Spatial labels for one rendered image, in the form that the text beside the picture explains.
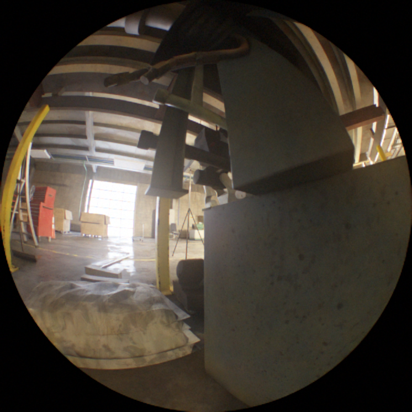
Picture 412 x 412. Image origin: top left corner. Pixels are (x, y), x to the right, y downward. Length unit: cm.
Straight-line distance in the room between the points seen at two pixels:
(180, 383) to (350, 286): 55
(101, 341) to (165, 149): 61
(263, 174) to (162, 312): 56
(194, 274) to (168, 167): 72
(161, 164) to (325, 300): 32
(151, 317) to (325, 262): 54
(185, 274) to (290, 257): 73
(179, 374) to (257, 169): 65
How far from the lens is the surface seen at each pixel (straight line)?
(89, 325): 57
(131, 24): 69
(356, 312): 21
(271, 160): 16
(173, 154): 27
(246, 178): 17
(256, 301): 24
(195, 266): 87
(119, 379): 64
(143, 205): 985
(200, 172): 95
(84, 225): 676
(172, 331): 61
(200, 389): 59
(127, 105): 171
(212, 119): 27
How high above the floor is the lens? 54
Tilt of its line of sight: 11 degrees up
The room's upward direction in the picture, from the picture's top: straight up
